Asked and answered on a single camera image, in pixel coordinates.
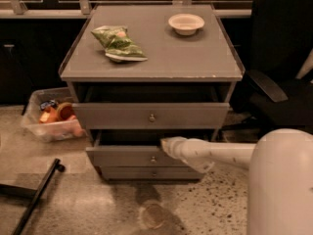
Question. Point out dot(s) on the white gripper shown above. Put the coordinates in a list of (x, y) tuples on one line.
[(190, 150)]

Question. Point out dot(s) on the grey drawer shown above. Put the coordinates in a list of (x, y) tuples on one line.
[(151, 115), (136, 148), (150, 172)]

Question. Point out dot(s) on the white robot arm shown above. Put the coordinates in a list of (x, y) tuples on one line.
[(280, 165)]

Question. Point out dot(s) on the grey bottom drawer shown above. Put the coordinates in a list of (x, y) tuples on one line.
[(150, 172)]

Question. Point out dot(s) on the grey drawer cabinet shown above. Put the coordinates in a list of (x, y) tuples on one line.
[(199, 68)]

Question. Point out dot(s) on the grey top drawer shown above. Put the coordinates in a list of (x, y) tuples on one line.
[(151, 115)]

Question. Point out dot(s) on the black office chair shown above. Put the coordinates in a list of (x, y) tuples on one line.
[(275, 45)]

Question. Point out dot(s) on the white paper bowl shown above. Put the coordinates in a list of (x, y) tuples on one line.
[(186, 24)]

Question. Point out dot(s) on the green chip bag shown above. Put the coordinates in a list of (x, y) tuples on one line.
[(118, 46)]

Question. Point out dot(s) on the orange cup in bin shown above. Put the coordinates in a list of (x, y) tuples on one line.
[(65, 111)]

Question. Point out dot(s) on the clear plastic storage bin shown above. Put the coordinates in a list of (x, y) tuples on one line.
[(40, 116)]

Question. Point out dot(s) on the metal window railing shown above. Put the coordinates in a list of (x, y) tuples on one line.
[(81, 0)]

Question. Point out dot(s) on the black metal stand leg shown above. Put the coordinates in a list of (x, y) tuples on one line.
[(34, 195)]

